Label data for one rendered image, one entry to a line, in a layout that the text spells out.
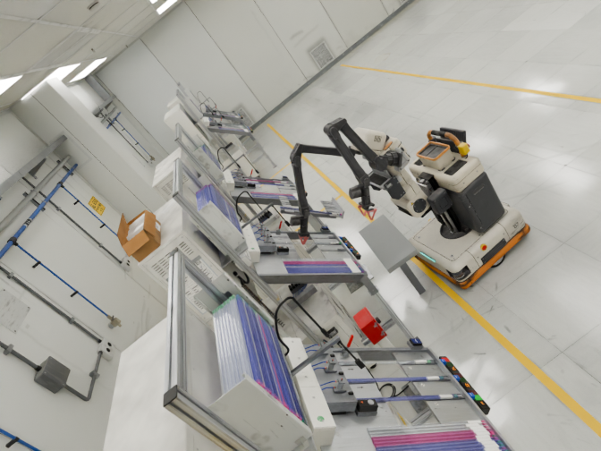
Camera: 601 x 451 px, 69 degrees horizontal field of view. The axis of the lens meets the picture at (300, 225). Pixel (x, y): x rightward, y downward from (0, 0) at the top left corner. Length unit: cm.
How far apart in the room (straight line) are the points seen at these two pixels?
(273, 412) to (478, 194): 224
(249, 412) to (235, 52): 953
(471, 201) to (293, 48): 805
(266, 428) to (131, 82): 952
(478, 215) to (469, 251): 26
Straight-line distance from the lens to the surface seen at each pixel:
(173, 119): 736
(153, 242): 251
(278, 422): 138
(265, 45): 1052
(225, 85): 1044
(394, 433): 176
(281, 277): 266
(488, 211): 327
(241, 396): 128
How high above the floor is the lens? 243
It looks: 27 degrees down
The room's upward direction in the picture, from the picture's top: 39 degrees counter-clockwise
